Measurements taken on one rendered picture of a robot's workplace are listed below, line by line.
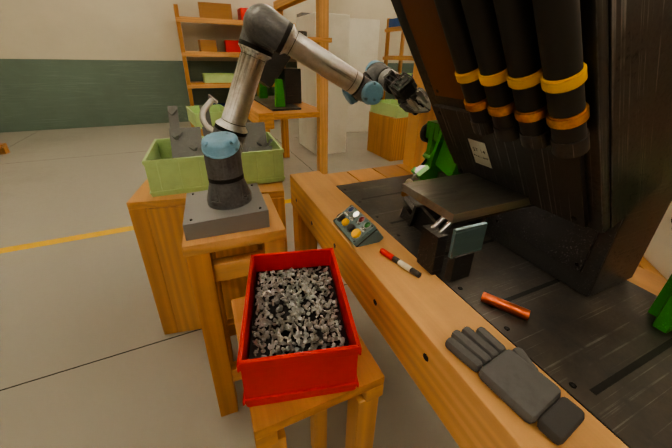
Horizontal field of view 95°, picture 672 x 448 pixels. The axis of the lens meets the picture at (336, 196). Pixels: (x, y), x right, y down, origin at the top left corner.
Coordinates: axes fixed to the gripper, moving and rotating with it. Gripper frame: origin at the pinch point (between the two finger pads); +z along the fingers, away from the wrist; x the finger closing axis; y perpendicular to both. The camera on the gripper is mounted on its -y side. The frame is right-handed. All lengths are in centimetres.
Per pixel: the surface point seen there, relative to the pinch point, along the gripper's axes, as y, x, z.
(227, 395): -25, -130, 20
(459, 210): 20, -17, 44
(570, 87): 39, 0, 52
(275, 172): -14, -64, -53
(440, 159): 3.6, -9.6, 20.7
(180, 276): -9, -133, -38
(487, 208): 15.3, -12.8, 45.4
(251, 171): -4, -71, -55
